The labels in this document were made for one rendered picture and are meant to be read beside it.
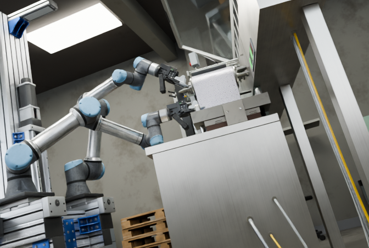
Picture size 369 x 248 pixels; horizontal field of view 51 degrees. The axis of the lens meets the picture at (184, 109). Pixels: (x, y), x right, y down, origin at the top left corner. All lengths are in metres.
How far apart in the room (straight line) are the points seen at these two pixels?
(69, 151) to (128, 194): 1.38
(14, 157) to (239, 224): 1.07
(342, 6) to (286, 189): 4.91
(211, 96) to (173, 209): 0.69
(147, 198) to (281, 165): 4.63
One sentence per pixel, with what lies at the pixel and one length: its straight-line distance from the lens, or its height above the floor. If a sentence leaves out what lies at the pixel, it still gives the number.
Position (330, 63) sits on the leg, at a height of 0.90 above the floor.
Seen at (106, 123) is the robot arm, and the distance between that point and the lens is 2.20.
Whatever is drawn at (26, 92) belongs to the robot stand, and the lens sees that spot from 2.48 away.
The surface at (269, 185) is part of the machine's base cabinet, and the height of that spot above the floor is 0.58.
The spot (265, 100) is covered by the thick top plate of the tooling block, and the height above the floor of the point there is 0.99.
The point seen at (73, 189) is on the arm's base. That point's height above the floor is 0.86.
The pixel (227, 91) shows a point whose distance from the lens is 2.17.
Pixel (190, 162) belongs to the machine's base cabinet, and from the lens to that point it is 1.83.
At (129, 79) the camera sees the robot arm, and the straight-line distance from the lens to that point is 2.26.
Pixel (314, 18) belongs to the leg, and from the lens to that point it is 1.49.
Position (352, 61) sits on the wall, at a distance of 6.14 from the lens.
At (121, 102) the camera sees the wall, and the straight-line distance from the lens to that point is 6.73.
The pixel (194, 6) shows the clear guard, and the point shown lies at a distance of 2.61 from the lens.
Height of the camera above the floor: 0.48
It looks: 17 degrees up
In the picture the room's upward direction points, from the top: 14 degrees counter-clockwise
